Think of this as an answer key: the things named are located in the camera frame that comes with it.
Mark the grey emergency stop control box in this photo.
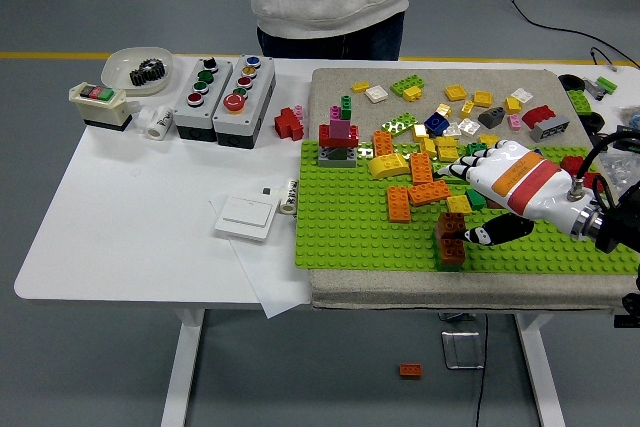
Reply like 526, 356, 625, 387
213, 54, 277, 149

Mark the white table leg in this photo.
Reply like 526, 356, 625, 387
160, 307, 206, 427
514, 313, 566, 427

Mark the lime long brick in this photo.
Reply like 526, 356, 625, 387
389, 75, 427, 98
432, 161, 474, 186
380, 111, 420, 138

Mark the narrow yellow brick stack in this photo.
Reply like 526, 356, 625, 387
412, 124, 437, 157

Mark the black floor cable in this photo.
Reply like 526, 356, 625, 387
496, 0, 640, 70

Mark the metal floor plate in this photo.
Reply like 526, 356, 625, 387
441, 330, 486, 371

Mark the black gear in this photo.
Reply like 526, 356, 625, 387
129, 58, 168, 87

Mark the cream red-green switch box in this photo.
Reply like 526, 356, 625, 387
68, 81, 134, 132

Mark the white paper sheet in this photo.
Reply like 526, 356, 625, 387
208, 191, 312, 319

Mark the white wall switch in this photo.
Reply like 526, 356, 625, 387
214, 194, 281, 244

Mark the white pipe fitting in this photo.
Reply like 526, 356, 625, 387
130, 102, 175, 140

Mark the lime studded plate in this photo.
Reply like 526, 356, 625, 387
565, 89, 593, 116

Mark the dark grey slope brick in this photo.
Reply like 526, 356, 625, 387
478, 106, 506, 129

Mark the grey clear part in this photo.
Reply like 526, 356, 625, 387
582, 77, 606, 101

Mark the red brick cluster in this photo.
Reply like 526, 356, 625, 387
273, 107, 305, 142

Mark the blue brick with circle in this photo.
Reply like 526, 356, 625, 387
423, 111, 451, 137

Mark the red tower brick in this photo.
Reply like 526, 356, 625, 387
318, 124, 360, 149

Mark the white labelled tube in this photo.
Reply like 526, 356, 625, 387
279, 177, 300, 215

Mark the yellow curved brick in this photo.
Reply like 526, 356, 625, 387
367, 152, 411, 180

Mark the red rounded brick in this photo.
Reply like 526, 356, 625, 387
521, 104, 556, 129

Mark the white bowl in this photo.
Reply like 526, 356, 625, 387
101, 46, 175, 97

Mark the grey tower base brick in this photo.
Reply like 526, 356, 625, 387
317, 145, 359, 169

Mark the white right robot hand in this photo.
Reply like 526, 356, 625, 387
432, 139, 591, 247

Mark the grey four-button control box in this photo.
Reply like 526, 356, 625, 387
173, 57, 235, 142

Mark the brown square brick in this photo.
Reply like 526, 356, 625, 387
434, 212, 467, 241
438, 237, 467, 267

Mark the grey long brick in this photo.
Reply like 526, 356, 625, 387
529, 115, 572, 143

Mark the black ring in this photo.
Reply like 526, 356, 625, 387
557, 73, 586, 93

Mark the green studded baseplate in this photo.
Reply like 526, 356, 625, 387
293, 140, 640, 274

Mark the orange long brick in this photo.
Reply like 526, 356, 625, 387
387, 185, 414, 223
407, 179, 453, 207
408, 151, 435, 186
371, 130, 396, 158

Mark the black hanging cable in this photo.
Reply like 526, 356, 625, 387
473, 314, 490, 427

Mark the clear plastic bag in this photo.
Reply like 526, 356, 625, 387
599, 149, 640, 188

